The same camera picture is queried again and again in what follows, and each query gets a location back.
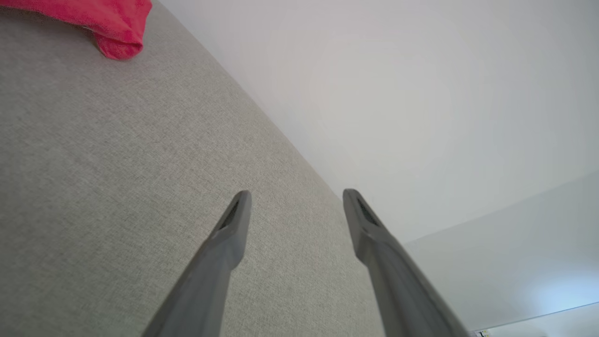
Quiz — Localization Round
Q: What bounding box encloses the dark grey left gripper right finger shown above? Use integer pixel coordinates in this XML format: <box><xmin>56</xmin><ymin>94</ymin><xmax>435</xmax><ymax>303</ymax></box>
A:
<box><xmin>343</xmin><ymin>188</ymin><xmax>471</xmax><ymax>337</ymax></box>

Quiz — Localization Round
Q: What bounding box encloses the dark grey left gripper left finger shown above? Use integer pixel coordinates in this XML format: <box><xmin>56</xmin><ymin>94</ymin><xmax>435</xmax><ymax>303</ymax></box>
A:
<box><xmin>143</xmin><ymin>190</ymin><xmax>252</xmax><ymax>337</ymax></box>

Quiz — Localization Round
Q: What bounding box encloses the red white basketball jersey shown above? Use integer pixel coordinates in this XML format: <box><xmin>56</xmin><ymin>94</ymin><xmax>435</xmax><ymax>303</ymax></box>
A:
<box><xmin>0</xmin><ymin>0</ymin><xmax>153</xmax><ymax>61</ymax></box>

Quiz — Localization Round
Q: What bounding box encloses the grey fabric sofa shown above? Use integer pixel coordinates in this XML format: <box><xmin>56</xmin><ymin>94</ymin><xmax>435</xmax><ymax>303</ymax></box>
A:
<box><xmin>0</xmin><ymin>0</ymin><xmax>388</xmax><ymax>337</ymax></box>

